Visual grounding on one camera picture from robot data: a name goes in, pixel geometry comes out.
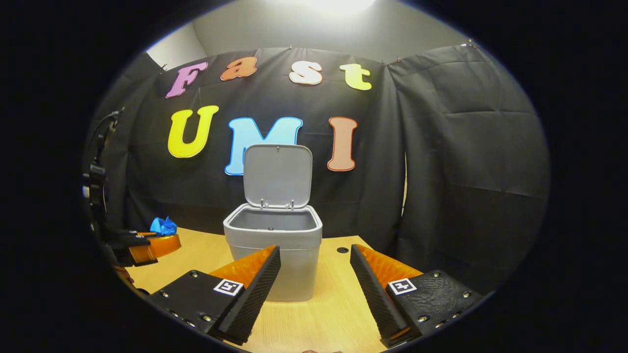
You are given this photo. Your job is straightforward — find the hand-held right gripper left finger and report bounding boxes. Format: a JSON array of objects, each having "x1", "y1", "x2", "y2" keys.
[{"x1": 147, "y1": 245, "x2": 282, "y2": 346}]

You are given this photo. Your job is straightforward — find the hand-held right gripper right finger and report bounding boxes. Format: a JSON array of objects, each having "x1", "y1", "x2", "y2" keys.
[{"x1": 349, "y1": 244, "x2": 486, "y2": 349}]

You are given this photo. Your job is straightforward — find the blue paper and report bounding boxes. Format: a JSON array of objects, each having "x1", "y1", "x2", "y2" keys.
[{"x1": 150, "y1": 216, "x2": 178, "y2": 236}]

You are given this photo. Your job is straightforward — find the white desktop garbage bin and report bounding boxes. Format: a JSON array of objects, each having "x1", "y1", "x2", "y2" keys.
[{"x1": 223, "y1": 144, "x2": 323, "y2": 303}]

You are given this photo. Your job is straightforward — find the wooden desktop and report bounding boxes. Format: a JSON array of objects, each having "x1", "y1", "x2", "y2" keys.
[{"x1": 125, "y1": 227, "x2": 393, "y2": 353}]

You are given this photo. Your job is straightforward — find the black backdrop cloth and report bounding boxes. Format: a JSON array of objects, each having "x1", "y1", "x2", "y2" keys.
[{"x1": 86, "y1": 44, "x2": 550, "y2": 295}]

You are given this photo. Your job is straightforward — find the large ceiling light panel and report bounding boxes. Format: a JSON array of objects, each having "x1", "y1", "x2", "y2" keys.
[{"x1": 275, "y1": 0, "x2": 378, "y2": 15}]

